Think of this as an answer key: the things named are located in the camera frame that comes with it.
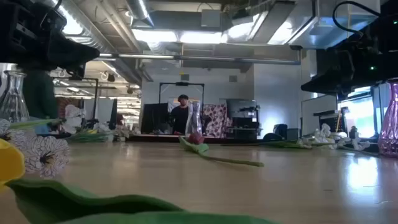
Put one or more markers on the large ribbed silver duct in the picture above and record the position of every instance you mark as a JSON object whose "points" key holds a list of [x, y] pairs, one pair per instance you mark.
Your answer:
{"points": [[93, 34]]}

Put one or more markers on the pink patterned board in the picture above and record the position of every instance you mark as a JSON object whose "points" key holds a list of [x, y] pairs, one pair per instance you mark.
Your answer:
{"points": [[216, 119]]}

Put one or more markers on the white board panel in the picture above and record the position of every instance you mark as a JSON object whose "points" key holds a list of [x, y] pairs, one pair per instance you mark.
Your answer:
{"points": [[317, 105]]}

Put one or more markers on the white daisy spray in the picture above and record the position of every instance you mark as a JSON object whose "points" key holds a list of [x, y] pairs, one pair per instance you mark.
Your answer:
{"points": [[46, 155]]}

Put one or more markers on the black office chair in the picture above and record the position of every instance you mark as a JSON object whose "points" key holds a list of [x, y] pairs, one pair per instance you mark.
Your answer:
{"points": [[280, 130]]}

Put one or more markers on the clear tall glass vase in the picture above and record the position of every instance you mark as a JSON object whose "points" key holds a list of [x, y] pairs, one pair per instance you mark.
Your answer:
{"points": [[193, 118]]}

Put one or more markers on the grey horizontal pipe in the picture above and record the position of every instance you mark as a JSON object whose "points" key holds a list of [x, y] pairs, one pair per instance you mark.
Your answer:
{"points": [[202, 58]]}

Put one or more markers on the black flat panel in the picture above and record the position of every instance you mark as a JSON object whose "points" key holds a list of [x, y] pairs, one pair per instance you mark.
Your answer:
{"points": [[154, 118]]}

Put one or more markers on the small white blossom bunch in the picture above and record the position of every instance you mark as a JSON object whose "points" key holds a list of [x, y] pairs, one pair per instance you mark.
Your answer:
{"points": [[323, 133], [87, 137]]}

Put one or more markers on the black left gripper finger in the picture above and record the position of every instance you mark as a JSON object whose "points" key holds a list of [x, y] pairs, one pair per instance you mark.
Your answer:
{"points": [[62, 54]]}

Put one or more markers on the purple glass vase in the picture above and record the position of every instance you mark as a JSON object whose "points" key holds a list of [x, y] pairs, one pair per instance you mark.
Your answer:
{"points": [[390, 130]]}

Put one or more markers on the bright ceiling light panel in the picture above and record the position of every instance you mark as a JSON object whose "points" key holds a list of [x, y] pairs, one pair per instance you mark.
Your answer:
{"points": [[174, 36]]}

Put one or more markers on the small dark bottle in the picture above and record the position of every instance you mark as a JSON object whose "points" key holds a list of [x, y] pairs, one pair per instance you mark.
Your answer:
{"points": [[354, 132]]}

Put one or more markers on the large white flower green stem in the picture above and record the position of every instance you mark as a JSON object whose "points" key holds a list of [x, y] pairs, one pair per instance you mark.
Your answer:
{"points": [[73, 119]]}

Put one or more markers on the black desk equipment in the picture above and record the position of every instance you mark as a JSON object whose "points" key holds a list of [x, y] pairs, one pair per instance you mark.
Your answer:
{"points": [[329, 119]]}

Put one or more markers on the red tulip green leaf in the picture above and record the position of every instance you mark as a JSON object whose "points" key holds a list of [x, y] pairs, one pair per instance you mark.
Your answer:
{"points": [[196, 138]]}

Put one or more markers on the silver round duct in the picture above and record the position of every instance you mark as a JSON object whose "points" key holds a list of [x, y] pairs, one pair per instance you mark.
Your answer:
{"points": [[140, 12]]}

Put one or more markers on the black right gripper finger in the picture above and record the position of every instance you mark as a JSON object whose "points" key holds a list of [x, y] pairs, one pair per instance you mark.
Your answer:
{"points": [[335, 82]]}

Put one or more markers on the clear glass flask vase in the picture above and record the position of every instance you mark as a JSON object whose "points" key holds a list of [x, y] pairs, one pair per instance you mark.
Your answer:
{"points": [[14, 102]]}

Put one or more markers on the black shelf cabinet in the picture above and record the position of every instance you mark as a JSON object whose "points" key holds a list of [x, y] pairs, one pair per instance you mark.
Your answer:
{"points": [[242, 124]]}

